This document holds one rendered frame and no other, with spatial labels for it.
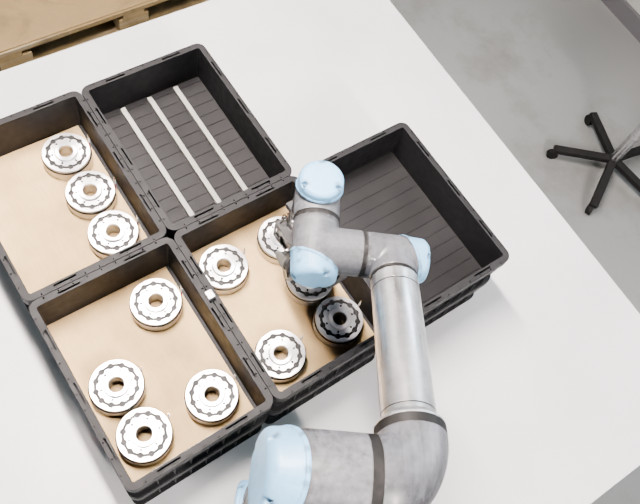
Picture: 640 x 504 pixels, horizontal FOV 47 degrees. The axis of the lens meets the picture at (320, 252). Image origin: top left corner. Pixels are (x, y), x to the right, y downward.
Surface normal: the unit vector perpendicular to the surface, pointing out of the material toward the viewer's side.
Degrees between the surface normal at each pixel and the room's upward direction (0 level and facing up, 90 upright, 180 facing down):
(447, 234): 0
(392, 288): 30
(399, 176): 0
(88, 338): 0
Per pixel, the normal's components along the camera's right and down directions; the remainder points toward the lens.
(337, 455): 0.17, -0.69
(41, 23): 0.16, -0.43
